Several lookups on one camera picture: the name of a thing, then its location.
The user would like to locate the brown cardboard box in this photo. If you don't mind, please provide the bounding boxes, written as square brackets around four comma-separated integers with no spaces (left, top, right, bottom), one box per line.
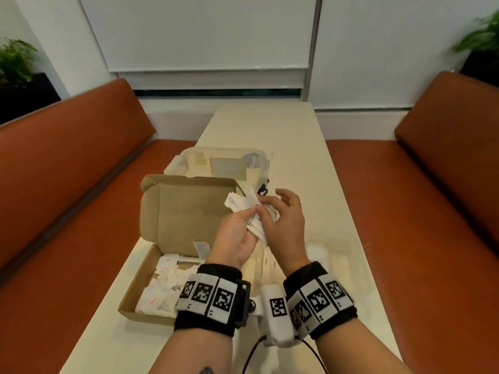
[118,174,246,327]

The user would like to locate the sorted sachets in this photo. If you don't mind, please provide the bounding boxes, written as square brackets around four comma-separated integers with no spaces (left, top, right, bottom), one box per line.
[306,244,332,271]

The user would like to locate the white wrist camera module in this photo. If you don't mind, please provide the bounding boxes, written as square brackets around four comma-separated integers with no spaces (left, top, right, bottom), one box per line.
[259,284,301,349]

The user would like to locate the clear compartment tray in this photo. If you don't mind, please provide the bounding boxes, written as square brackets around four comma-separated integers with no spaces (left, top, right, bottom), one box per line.
[253,239,356,304]

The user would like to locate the pile of white sachets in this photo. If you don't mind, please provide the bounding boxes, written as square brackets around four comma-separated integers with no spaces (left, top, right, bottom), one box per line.
[135,241,211,319]

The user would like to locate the black cable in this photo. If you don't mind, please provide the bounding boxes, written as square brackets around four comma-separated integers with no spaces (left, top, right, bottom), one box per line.
[296,337,330,374]
[241,335,268,374]

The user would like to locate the green leafy plant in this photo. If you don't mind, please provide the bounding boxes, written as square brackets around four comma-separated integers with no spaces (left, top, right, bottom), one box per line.
[452,11,499,55]
[0,37,39,88]

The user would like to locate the orange leather bench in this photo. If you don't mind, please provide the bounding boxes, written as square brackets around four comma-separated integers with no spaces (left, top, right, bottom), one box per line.
[0,77,198,374]
[325,71,499,374]

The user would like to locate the grey window frame post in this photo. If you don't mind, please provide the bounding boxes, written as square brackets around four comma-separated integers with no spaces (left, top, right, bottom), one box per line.
[302,0,324,102]

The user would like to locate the person's right hand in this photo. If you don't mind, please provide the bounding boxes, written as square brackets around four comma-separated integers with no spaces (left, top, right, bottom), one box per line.
[255,188,311,277]

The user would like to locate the person's left hand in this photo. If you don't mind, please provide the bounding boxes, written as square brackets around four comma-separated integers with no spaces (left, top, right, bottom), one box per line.
[205,206,260,271]

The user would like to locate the clear lidded plastic container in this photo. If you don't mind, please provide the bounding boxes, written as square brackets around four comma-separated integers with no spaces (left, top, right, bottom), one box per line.
[163,146,273,195]

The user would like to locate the black wristband with marker tiles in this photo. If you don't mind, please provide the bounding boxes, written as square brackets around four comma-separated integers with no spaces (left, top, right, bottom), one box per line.
[282,261,359,341]
[173,263,252,338]

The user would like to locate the white roller blind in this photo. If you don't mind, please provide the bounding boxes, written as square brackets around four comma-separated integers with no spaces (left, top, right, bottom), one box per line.
[77,0,319,90]

